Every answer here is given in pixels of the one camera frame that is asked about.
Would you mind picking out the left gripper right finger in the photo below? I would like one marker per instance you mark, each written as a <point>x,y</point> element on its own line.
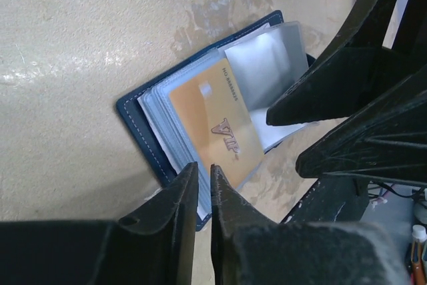
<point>249,248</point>

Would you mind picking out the navy blue card holder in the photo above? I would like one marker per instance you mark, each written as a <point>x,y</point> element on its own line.
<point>266,58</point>

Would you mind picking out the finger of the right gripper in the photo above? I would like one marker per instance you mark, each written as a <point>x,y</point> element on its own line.
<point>380,43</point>
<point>384,141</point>

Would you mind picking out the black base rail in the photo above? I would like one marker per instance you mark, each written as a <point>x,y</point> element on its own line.
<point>331,200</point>

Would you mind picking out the gold VIP card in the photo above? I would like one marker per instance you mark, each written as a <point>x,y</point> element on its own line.
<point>214,115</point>

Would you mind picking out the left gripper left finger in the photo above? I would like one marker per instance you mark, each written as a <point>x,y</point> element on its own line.
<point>154,244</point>

